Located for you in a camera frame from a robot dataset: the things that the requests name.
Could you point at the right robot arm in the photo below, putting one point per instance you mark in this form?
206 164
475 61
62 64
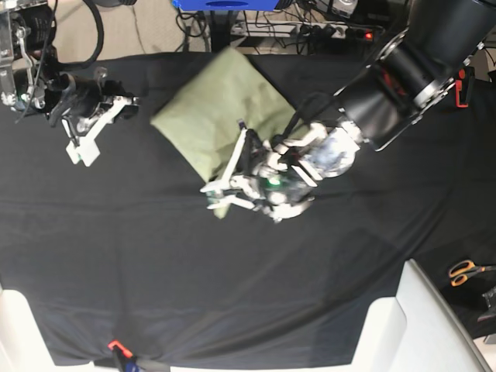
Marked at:
35 82

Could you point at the red black clamp right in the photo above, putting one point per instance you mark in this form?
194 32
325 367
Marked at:
464 85

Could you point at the light green T-shirt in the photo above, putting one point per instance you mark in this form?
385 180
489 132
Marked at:
201 120

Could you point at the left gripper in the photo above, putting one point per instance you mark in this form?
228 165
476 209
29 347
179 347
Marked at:
279 194

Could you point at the white bin left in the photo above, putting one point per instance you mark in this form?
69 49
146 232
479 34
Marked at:
22 345

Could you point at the black power strip red light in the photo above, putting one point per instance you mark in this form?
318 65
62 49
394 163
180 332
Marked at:
366 34

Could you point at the orange handled scissors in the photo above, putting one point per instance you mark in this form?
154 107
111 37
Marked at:
464 270

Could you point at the blue box on stand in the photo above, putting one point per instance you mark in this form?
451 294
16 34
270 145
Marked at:
225 5

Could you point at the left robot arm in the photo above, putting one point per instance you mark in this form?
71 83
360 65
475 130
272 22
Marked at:
413 72

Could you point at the white bin right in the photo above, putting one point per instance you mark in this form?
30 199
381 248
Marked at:
415 330

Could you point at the white power strip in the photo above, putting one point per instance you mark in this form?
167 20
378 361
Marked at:
257 28

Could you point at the red blue clamp front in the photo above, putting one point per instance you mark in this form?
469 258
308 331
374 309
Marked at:
124 359

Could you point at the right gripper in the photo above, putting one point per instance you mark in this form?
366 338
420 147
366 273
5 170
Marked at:
85 106

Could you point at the black table cloth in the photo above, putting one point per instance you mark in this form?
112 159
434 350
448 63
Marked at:
125 249

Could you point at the black metal stand pole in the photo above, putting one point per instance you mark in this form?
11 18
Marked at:
220 24

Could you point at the white bin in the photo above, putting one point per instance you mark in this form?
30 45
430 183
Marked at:
415 330
22 345

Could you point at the black metal bracket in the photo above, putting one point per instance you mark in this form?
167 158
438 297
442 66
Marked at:
489 298

